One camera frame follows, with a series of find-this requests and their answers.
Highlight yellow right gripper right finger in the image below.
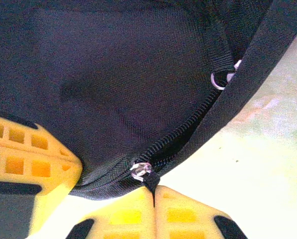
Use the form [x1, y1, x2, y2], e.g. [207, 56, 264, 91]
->
[154, 185, 249, 239]

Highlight black fabric backpack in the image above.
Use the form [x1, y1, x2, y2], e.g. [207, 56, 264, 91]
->
[0, 0, 297, 207]

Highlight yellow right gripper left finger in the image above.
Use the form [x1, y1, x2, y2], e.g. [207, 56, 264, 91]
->
[63, 186, 156, 239]

